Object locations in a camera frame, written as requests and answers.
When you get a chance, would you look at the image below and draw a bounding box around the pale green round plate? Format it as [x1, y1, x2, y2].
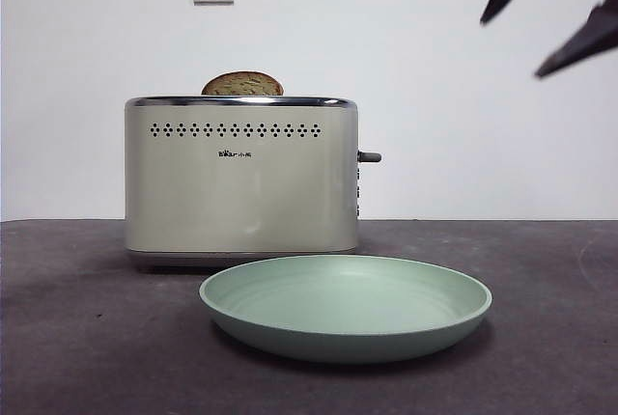
[198, 254, 493, 365]

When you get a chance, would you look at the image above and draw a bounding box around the dark toasted bread slice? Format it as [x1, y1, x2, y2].
[201, 71, 285, 97]

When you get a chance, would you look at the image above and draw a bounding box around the cream two-slot toaster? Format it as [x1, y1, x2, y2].
[124, 95, 382, 274]

